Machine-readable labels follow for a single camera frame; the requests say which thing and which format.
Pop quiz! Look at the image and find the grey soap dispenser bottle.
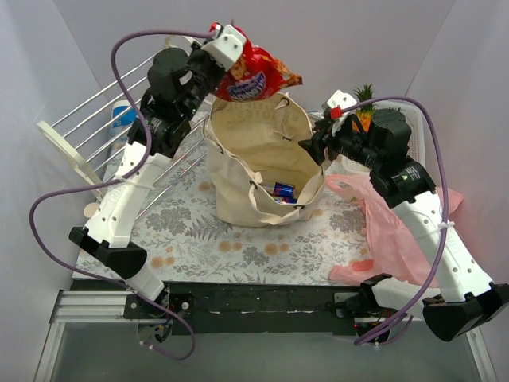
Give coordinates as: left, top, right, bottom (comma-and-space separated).
83, 202, 99, 219

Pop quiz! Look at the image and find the cream metal shoe rack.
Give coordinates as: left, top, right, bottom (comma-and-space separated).
37, 36, 208, 220

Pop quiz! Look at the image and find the purple cable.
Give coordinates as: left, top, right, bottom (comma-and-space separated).
337, 95, 452, 346
28, 28, 216, 361

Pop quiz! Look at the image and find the blue energy drink can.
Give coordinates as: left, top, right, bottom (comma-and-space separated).
274, 182, 295, 198

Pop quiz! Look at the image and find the white plastic basket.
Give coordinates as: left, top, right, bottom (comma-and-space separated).
341, 100, 425, 175

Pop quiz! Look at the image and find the red snack bag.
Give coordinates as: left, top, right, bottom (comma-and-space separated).
215, 27, 302, 102

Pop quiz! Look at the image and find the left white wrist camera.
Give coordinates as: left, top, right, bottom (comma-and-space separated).
201, 21, 247, 72

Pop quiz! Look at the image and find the pink plastic grocery bag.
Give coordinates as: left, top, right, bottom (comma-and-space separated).
324, 173, 465, 287

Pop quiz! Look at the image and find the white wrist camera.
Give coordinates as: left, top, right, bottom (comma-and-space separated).
322, 90, 357, 135
201, 21, 247, 72

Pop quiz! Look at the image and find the floral table mat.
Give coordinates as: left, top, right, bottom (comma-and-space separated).
131, 131, 371, 285

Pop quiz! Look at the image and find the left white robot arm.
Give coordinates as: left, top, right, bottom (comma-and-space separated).
69, 45, 233, 318

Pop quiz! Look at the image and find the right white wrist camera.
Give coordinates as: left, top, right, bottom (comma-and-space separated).
322, 90, 357, 135

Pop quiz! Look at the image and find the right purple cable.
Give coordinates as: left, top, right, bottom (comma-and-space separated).
337, 95, 452, 346

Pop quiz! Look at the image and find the blue white container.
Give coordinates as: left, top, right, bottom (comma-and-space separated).
108, 99, 137, 153

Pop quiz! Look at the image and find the aluminium frame rail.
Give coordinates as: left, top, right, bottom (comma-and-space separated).
50, 289, 132, 324

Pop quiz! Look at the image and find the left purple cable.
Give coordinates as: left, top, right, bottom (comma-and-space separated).
28, 28, 216, 361

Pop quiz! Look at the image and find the toy pineapple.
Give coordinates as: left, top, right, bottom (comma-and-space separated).
353, 84, 375, 132

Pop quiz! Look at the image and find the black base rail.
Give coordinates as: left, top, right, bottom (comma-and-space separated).
71, 280, 410, 335

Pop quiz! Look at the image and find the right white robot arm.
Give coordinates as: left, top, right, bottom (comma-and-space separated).
299, 107, 508, 345

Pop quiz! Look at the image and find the beige canvas tote bag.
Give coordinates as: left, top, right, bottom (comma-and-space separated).
202, 93, 325, 228

